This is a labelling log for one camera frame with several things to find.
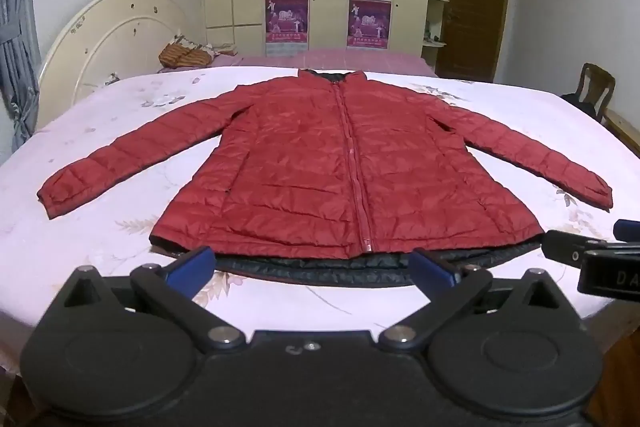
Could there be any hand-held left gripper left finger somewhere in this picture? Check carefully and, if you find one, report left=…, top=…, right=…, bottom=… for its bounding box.
left=62, top=247, right=246, bottom=353

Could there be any grey curtain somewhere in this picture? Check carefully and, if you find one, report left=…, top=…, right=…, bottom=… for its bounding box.
left=0, top=0, right=49, bottom=154

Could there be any pink blanket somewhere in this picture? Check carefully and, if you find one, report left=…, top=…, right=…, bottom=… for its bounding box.
left=156, top=47, right=437, bottom=80

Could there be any floral pink bed sheet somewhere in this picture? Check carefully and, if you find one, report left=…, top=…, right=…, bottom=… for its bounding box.
left=0, top=66, right=640, bottom=375

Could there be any dark cloth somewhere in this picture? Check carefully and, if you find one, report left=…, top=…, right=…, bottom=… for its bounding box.
left=560, top=93, right=599, bottom=122

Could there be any brown wooden door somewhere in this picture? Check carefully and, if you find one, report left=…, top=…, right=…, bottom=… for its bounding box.
left=436, top=0, right=514, bottom=84

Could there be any wooden chair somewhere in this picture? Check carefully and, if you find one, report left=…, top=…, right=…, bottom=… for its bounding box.
left=562, top=63, right=617, bottom=124

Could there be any wooden table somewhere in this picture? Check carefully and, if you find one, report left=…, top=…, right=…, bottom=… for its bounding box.
left=602, top=109, right=640, bottom=158

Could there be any cream round headboard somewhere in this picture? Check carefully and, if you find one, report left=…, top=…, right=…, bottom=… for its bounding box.
left=37, top=0, right=205, bottom=128

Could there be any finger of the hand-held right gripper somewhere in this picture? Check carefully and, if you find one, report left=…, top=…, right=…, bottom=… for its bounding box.
left=614, top=219, right=640, bottom=242
left=542, top=229, right=608, bottom=269

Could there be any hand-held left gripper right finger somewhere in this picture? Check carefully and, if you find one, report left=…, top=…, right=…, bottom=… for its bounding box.
left=377, top=248, right=581, bottom=353

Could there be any red puffer jacket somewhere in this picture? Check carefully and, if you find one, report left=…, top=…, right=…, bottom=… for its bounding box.
left=37, top=69, right=614, bottom=286

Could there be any orange woven bag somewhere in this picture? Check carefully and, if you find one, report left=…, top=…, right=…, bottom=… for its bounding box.
left=158, top=36, right=217, bottom=69

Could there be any purple wall poster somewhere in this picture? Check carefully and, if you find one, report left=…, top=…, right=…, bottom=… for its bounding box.
left=347, top=0, right=392, bottom=50
left=264, top=0, right=310, bottom=58

